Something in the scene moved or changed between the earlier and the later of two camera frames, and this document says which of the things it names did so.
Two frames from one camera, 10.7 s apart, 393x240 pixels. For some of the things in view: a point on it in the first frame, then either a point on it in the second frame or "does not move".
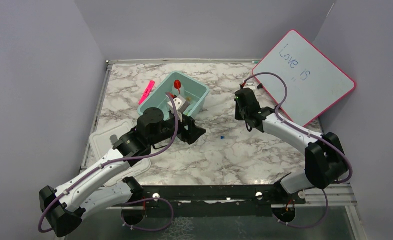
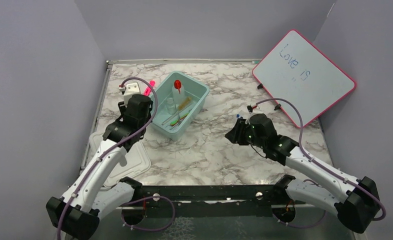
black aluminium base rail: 213,200 does not move
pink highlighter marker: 149,88 does not move
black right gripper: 237,116 → 235,135
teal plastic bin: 181,84 does not move
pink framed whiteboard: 298,78 does not move
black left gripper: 193,133 → 123,108
